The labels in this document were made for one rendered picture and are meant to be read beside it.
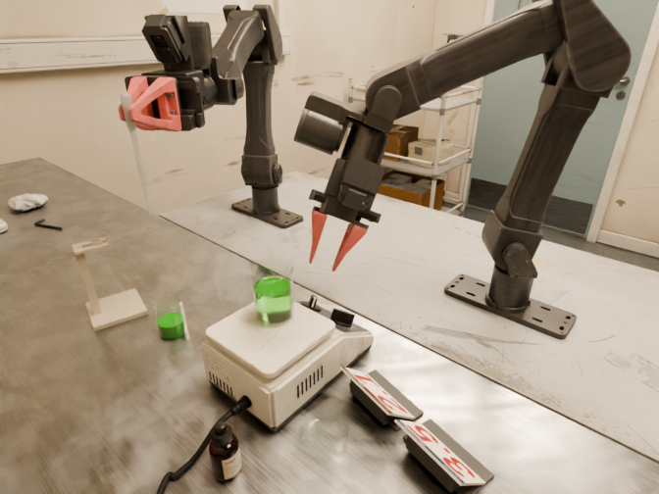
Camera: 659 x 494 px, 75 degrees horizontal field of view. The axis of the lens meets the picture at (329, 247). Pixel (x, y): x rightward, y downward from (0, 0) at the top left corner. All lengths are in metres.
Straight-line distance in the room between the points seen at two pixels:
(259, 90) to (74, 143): 1.05
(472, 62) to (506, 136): 2.84
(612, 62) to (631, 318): 0.41
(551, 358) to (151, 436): 0.53
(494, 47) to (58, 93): 1.55
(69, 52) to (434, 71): 1.44
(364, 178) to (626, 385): 0.44
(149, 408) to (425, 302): 0.45
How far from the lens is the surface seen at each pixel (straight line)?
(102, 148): 1.95
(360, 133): 0.61
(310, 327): 0.54
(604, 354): 0.75
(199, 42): 0.71
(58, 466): 0.59
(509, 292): 0.74
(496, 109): 3.44
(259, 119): 1.00
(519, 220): 0.68
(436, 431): 0.55
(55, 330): 0.80
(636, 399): 0.70
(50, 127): 1.88
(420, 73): 0.59
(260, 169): 1.00
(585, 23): 0.63
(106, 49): 1.88
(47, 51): 1.82
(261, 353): 0.51
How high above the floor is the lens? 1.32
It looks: 27 degrees down
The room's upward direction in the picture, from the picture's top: straight up
